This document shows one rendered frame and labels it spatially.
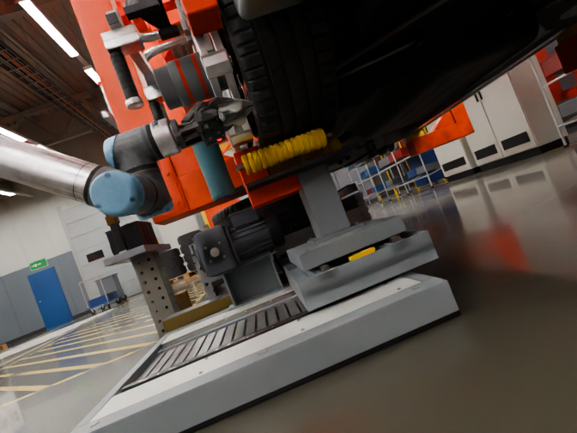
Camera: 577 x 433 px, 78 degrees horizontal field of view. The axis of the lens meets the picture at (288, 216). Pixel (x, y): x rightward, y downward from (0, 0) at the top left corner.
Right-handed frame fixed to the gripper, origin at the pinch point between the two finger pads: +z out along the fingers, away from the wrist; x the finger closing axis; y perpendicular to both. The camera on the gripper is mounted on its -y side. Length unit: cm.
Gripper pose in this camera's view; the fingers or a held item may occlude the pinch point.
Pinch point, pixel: (248, 105)
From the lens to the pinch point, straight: 97.8
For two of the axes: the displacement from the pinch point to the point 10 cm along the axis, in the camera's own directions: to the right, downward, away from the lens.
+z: 9.3, -3.6, 1.0
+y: 3.2, 6.1, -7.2
